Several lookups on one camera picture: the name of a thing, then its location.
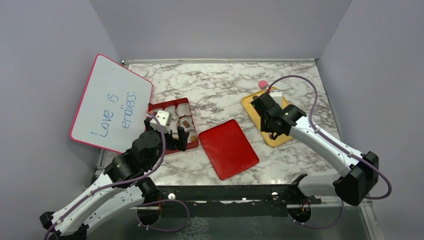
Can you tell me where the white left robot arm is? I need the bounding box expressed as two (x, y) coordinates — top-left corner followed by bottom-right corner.
(39, 110), (189, 240)

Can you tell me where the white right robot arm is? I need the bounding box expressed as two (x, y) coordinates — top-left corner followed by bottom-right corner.
(251, 92), (379, 206)

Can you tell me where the milk chocolate rectangle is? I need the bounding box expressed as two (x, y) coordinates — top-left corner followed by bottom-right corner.
(182, 120), (190, 128)

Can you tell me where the pink framed whiteboard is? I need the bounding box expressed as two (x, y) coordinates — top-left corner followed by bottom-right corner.
(69, 54), (153, 153)

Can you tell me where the pink eraser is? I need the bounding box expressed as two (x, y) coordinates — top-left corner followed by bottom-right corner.
(258, 80), (269, 90)

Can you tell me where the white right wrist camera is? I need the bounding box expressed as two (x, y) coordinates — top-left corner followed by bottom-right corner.
(269, 89), (284, 108)

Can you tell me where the black metal base rail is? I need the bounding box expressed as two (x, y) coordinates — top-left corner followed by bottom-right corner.
(137, 184), (321, 220)

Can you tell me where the red box lid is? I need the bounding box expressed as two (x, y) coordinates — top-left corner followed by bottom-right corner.
(199, 119), (260, 181)

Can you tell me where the yellow plastic tray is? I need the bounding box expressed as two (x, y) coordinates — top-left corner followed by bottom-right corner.
(241, 87), (293, 147)

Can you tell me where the red chocolate box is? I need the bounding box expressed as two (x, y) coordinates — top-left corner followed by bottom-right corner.
(148, 97), (199, 155)

